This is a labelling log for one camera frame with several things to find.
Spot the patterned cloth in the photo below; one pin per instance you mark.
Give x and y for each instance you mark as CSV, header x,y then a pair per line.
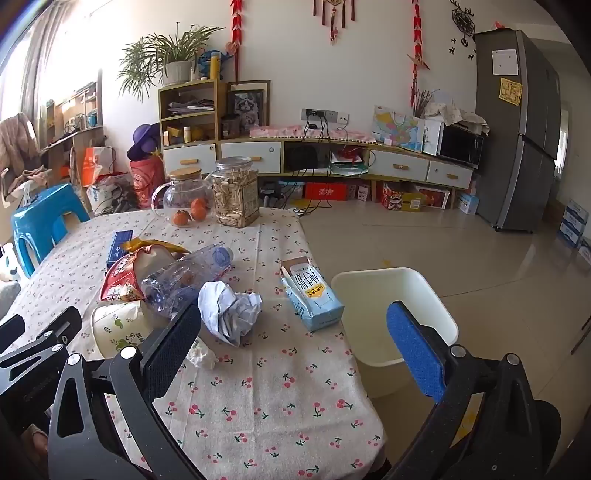
x,y
455,115

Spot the clear plastic snack jar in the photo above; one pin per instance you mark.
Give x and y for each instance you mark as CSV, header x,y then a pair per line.
x,y
235,194

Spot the red instant noodle cup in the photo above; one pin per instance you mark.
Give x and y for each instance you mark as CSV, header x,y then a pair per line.
x,y
121,279

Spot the grey refrigerator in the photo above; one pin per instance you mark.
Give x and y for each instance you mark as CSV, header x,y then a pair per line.
x,y
512,152

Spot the sheer curtain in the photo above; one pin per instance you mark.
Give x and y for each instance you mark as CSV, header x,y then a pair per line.
x,y
51,50

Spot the grey sofa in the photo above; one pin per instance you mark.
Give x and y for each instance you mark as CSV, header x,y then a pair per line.
x,y
7,300

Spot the wooden cabinet with white drawers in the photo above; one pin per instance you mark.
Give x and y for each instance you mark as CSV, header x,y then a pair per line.
x,y
249,154

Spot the pile of brown clothes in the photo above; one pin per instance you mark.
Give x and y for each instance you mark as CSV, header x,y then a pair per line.
x,y
18,147

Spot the pink cloth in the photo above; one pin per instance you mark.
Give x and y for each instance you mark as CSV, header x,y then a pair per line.
x,y
286,131

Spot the colourful cardboard box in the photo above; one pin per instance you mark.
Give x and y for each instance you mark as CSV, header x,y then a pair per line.
x,y
399,198

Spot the green print paper cup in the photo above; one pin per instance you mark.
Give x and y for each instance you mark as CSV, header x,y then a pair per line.
x,y
117,332

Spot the red flat box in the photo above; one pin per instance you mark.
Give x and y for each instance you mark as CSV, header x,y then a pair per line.
x,y
325,191

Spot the white paper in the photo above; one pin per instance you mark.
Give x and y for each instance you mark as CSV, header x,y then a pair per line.
x,y
228,314

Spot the clear plastic bottle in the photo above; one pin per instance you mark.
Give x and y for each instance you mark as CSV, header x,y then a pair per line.
x,y
184,277

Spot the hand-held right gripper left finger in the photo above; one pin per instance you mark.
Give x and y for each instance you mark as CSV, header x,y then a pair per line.
x,y
171,350

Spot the wall socket panel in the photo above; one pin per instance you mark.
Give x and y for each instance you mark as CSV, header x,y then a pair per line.
x,y
323,115

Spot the blue and white box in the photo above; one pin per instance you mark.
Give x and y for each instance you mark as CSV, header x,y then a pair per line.
x,y
467,204

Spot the orange wrapper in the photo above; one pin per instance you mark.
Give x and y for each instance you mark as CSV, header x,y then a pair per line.
x,y
138,242

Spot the glass teapot with bamboo lid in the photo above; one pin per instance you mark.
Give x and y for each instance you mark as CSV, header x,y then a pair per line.
x,y
182,191

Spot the red knot wall ornament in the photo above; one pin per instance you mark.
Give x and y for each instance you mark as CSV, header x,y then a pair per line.
x,y
333,11

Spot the framed picture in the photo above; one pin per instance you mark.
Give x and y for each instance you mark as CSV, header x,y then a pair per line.
x,y
249,104

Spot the wooden desk shelf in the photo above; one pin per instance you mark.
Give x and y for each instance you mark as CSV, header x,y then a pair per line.
x,y
78,134

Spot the red bag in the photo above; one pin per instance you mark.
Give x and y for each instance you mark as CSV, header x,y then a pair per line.
x,y
147,177

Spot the cherry print tablecloth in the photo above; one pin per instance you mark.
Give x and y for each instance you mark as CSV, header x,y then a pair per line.
x,y
258,406

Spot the light blue milk carton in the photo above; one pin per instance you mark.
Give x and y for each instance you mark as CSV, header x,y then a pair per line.
x,y
314,300

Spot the stack of blue white boxes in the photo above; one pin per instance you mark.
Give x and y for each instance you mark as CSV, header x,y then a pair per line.
x,y
572,226

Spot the purple hat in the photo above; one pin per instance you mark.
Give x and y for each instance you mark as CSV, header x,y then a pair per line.
x,y
143,138

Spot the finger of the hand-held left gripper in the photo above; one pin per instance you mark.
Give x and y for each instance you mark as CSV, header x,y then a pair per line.
x,y
32,364

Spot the white plastic bin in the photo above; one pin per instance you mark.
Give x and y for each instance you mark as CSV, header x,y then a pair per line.
x,y
364,318

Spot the orange and white bag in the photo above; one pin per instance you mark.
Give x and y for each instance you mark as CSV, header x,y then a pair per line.
x,y
94,164

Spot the white paper note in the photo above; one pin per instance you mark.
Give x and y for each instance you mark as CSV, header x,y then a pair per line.
x,y
504,61

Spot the black microwave oven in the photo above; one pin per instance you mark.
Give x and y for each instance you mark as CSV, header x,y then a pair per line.
x,y
459,145

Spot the black and white plush toy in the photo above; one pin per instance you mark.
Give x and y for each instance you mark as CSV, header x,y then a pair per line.
x,y
9,265

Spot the white plastic bag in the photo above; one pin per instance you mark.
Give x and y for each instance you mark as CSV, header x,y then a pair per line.
x,y
104,194

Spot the tangerine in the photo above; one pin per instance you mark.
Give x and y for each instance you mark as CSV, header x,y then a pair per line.
x,y
199,208
181,218

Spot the blue plastic stool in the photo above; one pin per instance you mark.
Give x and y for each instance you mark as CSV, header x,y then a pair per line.
x,y
41,207

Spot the potted green plant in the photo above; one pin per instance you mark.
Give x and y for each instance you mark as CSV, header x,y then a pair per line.
x,y
178,69

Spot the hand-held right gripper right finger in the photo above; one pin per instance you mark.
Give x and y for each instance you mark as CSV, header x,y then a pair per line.
x,y
413,350

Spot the black antler wall clock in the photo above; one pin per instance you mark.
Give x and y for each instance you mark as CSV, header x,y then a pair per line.
x,y
462,21

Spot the wooden shelf unit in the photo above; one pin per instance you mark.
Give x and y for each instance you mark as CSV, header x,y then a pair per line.
x,y
166,110

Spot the yellow paper note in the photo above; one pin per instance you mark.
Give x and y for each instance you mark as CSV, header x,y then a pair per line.
x,y
509,91

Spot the yellow bottle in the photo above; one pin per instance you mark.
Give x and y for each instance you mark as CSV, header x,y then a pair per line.
x,y
214,65

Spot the colourful map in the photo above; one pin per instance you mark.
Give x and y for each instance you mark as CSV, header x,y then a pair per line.
x,y
397,127

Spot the small tissue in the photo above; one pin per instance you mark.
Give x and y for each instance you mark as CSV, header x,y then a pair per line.
x,y
202,354

